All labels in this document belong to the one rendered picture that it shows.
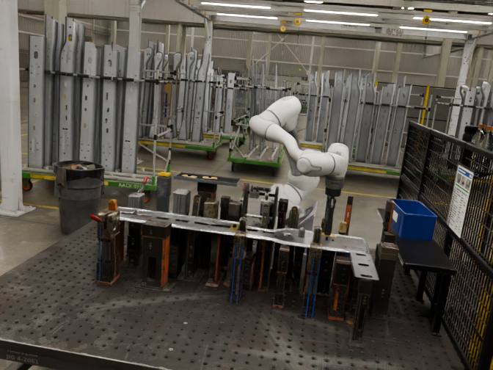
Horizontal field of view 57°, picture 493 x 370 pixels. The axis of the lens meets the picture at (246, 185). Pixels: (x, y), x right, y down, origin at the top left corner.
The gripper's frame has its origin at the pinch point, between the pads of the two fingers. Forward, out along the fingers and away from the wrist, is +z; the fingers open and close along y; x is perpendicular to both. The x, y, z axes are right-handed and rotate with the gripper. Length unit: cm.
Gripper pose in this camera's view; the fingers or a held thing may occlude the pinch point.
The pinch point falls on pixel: (328, 227)
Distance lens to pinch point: 227.4
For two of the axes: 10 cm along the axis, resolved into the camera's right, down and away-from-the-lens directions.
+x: 9.8, 1.2, -1.3
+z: -0.9, 9.7, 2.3
